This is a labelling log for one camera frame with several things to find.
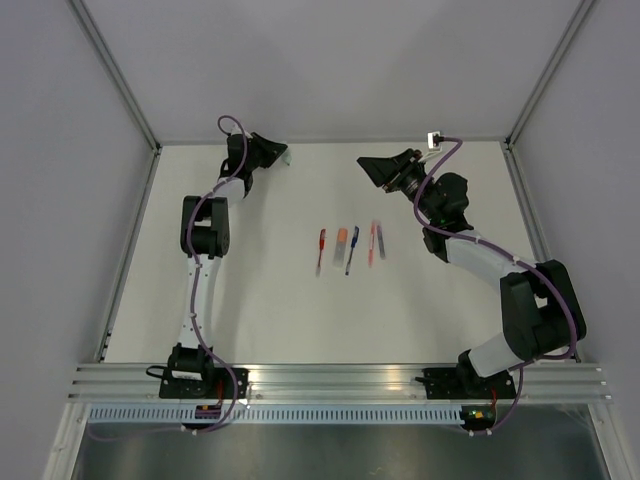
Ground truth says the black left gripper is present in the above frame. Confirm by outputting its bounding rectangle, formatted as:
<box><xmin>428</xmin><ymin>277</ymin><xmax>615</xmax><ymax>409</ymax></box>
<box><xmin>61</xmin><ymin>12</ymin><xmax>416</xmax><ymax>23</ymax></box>
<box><xmin>247</xmin><ymin>133</ymin><xmax>289</xmax><ymax>173</ymax></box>

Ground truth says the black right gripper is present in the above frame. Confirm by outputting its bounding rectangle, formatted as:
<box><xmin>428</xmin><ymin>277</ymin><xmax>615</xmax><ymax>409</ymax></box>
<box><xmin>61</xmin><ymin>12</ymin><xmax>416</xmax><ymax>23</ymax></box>
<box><xmin>358</xmin><ymin>148</ymin><xmax>440</xmax><ymax>223</ymax></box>

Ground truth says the green highlighter pen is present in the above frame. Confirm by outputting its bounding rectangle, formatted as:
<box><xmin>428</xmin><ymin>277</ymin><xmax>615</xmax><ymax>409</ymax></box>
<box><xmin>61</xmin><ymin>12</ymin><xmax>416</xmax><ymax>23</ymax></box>
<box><xmin>281</xmin><ymin>151</ymin><xmax>292</xmax><ymax>165</ymax></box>

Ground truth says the purple grey marker pen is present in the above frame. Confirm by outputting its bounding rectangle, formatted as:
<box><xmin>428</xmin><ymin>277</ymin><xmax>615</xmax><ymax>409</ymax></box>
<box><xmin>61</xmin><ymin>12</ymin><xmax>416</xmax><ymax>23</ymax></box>
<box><xmin>376</xmin><ymin>223</ymin><xmax>386</xmax><ymax>260</ymax></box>

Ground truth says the blue gel pen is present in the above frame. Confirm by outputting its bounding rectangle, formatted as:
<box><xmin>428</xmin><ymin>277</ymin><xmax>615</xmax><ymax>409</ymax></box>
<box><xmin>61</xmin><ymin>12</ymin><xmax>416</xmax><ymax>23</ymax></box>
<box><xmin>344</xmin><ymin>225</ymin><xmax>360</xmax><ymax>276</ymax></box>

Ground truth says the orange highlighter pen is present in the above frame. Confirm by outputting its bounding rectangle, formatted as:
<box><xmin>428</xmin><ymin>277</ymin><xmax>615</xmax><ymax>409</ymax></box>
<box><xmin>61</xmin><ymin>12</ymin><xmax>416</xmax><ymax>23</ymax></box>
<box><xmin>333</xmin><ymin>227</ymin><xmax>348</xmax><ymax>268</ymax></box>

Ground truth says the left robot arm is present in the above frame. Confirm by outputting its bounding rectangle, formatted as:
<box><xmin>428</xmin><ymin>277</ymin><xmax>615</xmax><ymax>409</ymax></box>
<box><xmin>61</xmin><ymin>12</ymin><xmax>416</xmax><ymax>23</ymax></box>
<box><xmin>146</xmin><ymin>132</ymin><xmax>288</xmax><ymax>403</ymax></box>

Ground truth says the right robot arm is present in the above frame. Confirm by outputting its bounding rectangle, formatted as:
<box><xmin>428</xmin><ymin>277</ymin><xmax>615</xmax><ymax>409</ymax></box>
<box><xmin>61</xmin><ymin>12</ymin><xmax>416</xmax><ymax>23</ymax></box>
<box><xmin>357</xmin><ymin>149</ymin><xmax>587</xmax><ymax>398</ymax></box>

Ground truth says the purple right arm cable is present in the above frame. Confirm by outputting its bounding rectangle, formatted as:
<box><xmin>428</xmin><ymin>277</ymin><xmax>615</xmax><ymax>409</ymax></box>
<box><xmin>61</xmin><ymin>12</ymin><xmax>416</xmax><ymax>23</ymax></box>
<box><xmin>413</xmin><ymin>135</ymin><xmax>587</xmax><ymax>436</ymax></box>

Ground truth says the right aluminium frame post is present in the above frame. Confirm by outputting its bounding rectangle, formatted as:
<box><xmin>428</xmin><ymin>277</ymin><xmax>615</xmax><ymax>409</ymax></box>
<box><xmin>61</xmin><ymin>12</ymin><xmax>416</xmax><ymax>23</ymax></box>
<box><xmin>505</xmin><ymin>0</ymin><xmax>599</xmax><ymax>151</ymax></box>

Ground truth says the aluminium frame post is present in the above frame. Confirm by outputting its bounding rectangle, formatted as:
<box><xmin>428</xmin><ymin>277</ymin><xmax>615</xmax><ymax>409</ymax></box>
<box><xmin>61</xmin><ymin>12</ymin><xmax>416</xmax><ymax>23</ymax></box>
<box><xmin>67</xmin><ymin>0</ymin><xmax>161</xmax><ymax>153</ymax></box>
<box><xmin>505</xmin><ymin>0</ymin><xmax>599</xmax><ymax>151</ymax></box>

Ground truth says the left aluminium frame post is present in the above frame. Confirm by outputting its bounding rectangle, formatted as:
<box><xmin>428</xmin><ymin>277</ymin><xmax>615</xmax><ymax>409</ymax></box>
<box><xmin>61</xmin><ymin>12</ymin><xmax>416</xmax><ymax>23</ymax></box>
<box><xmin>67</xmin><ymin>0</ymin><xmax>161</xmax><ymax>153</ymax></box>

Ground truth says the aluminium mounting rail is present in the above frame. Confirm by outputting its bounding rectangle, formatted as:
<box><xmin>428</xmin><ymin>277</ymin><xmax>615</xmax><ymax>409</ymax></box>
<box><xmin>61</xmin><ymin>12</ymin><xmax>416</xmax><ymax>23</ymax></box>
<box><xmin>67</xmin><ymin>362</ymin><xmax>613</xmax><ymax>404</ymax></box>

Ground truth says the white slotted cable duct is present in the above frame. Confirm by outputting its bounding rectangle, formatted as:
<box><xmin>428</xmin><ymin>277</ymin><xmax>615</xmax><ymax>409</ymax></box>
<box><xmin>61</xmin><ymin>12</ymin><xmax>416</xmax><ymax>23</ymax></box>
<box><xmin>88</xmin><ymin>404</ymin><xmax>463</xmax><ymax>425</ymax></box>

